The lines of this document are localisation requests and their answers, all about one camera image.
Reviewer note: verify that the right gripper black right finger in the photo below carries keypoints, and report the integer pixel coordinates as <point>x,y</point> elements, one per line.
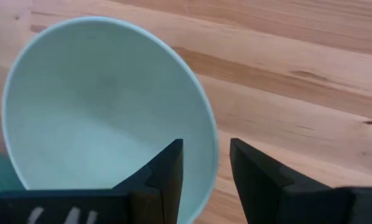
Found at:
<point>267,193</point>

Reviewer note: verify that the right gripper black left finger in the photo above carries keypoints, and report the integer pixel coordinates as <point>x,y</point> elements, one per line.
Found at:
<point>148,199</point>

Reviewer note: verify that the light mint bowl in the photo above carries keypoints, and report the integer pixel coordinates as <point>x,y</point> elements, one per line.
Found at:
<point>95,109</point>

